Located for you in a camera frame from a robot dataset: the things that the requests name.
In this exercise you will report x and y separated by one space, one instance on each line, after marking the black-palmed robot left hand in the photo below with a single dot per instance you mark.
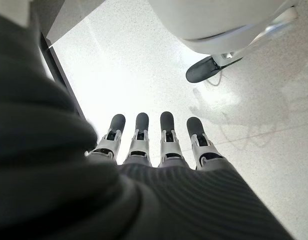
98 200

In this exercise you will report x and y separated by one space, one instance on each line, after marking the dark cabinet toe kick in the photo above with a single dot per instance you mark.
61 80

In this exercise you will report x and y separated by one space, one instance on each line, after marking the black robot foot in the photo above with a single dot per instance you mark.
202 71

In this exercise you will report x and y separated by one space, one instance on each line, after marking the grey cabinet front panel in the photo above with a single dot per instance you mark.
61 17

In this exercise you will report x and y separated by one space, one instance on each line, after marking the white robot leg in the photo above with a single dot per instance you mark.
206 20

